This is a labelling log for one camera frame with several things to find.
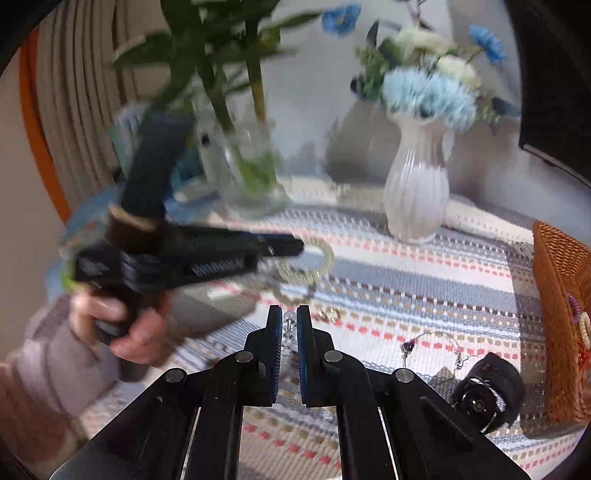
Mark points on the person's left hand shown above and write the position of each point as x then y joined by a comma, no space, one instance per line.
141,337

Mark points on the green bamboo plant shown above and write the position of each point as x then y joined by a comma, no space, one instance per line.
217,60

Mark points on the white ribbed ceramic vase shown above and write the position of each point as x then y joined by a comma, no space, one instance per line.
415,189

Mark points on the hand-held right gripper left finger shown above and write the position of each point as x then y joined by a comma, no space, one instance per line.
277,355

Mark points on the beige ribbed chair orange rim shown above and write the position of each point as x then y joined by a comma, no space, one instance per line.
78,106

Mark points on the person's left forearm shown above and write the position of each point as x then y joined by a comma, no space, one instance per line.
41,383

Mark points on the black wristwatch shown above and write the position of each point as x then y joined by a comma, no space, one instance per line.
496,383

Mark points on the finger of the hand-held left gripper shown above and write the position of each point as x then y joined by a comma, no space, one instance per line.
281,247

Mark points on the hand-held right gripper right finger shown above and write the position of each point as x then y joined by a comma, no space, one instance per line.
302,355

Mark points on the brown wicker basket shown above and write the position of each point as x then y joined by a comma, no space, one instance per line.
556,323

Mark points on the silver drop earring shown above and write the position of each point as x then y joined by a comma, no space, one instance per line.
461,362

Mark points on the striped woven mat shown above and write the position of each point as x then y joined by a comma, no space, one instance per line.
406,295

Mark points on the clear glass vase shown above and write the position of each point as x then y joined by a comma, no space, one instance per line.
254,184

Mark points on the blue and white flower bouquet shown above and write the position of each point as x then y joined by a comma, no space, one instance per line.
429,92

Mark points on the black monitor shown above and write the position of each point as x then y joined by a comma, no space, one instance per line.
554,92

